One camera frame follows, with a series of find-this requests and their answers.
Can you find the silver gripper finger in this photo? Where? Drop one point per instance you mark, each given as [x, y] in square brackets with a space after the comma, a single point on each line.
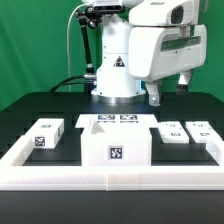
[153, 93]
[183, 82]

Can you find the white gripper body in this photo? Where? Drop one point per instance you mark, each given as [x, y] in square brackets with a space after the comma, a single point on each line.
[158, 52]

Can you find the white cabinet door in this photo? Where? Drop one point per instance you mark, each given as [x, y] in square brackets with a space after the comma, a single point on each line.
[172, 132]
[201, 131]

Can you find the white cabinet body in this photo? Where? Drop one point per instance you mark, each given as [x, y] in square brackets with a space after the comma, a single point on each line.
[116, 144]

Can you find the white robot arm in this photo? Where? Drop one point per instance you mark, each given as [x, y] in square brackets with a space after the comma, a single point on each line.
[114, 83]

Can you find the white cabinet top block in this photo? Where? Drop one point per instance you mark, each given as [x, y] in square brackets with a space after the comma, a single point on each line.
[46, 132]

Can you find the black camera on mount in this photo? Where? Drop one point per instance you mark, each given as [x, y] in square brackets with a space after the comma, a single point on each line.
[107, 9]

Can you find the flat white base plate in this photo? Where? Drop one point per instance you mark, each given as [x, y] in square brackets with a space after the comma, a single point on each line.
[145, 119]

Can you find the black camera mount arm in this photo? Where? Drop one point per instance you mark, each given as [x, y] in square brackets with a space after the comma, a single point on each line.
[90, 71]

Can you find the white U-shaped frame border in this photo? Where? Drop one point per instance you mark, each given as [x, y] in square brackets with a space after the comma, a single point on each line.
[16, 175]

